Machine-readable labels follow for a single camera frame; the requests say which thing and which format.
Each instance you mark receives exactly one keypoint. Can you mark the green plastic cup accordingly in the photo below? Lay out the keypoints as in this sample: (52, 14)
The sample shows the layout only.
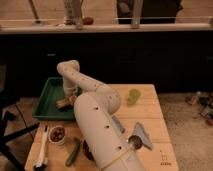
(133, 96)

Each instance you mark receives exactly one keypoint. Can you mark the dark brown bowl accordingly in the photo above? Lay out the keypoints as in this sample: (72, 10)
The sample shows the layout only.
(87, 151)

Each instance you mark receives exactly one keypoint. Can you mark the white dish brush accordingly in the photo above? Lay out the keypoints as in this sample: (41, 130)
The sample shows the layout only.
(42, 160)

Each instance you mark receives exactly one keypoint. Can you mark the grey folded cloth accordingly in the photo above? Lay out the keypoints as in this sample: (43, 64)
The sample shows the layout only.
(140, 131)

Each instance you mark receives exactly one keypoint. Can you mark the green cucumber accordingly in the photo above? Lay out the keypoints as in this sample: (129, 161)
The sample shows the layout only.
(70, 160)

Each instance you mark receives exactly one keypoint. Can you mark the green plastic tray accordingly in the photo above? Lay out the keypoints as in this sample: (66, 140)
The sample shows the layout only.
(46, 108)

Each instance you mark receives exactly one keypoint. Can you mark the red round object on ledge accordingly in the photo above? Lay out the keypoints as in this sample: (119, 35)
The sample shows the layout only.
(88, 21)

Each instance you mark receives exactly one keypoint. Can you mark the tan block eraser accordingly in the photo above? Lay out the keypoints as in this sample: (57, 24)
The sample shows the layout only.
(66, 102)

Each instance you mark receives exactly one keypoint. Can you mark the small white cup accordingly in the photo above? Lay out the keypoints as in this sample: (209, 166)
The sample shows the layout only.
(57, 135)

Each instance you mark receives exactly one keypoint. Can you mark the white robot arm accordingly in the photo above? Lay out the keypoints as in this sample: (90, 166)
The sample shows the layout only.
(93, 111)

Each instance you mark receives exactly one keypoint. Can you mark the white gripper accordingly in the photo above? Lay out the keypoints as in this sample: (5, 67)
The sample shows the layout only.
(69, 88)

